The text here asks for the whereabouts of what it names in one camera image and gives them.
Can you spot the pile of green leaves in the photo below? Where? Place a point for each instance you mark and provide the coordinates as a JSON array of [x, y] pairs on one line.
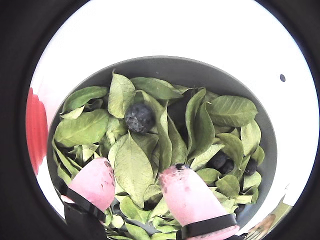
[[132, 165]]

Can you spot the red collapsible silicone cup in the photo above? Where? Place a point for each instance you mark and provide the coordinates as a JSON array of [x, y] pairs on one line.
[[36, 130]]

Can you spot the dark grey round bowl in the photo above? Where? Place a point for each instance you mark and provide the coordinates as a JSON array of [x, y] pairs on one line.
[[175, 70]]

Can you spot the pink-tipped black gripper finger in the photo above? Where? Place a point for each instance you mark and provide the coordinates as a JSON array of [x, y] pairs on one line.
[[95, 185], [190, 197]]

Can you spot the dark blueberry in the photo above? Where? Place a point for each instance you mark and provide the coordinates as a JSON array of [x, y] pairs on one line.
[[228, 166], [218, 160], [250, 167], [140, 117]]

